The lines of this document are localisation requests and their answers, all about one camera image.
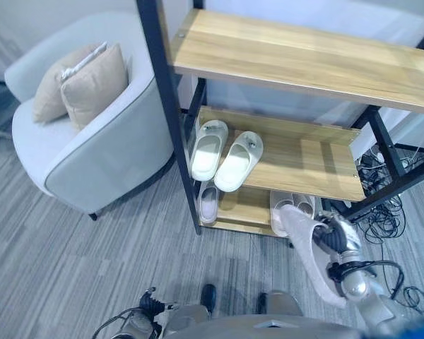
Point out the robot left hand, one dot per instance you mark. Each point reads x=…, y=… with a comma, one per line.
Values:
x=153, y=303

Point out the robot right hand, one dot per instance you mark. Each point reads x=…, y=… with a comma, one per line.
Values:
x=342, y=233

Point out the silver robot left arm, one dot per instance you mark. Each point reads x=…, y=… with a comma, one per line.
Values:
x=141, y=326

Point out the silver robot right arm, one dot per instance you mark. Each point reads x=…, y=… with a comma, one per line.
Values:
x=357, y=287

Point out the medium wooden rack shelf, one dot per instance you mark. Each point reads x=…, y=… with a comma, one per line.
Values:
x=304, y=166

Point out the small wooden rack shelf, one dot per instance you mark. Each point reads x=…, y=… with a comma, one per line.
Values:
x=244, y=212

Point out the large wooden rack shelf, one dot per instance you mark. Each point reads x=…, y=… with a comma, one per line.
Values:
x=286, y=53

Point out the silver robot left leg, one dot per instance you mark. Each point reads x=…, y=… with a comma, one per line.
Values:
x=191, y=318

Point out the silver robot leg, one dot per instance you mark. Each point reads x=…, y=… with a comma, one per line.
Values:
x=191, y=318
x=284, y=303

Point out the dark robot left foot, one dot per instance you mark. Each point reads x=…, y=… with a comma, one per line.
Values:
x=208, y=295

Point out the dark robot foot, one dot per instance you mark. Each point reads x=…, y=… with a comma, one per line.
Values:
x=208, y=295
x=262, y=303

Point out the white power adapter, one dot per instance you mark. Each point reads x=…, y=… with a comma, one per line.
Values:
x=374, y=153

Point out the silver robot right leg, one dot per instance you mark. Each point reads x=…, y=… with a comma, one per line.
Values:
x=284, y=303

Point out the dark robot right foot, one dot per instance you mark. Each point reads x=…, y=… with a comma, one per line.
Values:
x=262, y=303

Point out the grey robot torso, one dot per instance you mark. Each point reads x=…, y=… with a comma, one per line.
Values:
x=268, y=328

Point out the white slipper with ornament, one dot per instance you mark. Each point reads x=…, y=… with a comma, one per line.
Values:
x=206, y=155
x=233, y=169

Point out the light grey armchair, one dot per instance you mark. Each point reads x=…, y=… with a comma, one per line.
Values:
x=109, y=159

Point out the beige cushion white piping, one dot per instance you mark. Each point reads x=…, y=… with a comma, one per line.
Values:
x=92, y=92

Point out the plain beige cushion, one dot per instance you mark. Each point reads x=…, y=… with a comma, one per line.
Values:
x=47, y=95

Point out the black metal rack frame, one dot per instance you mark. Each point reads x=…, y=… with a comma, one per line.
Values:
x=162, y=88

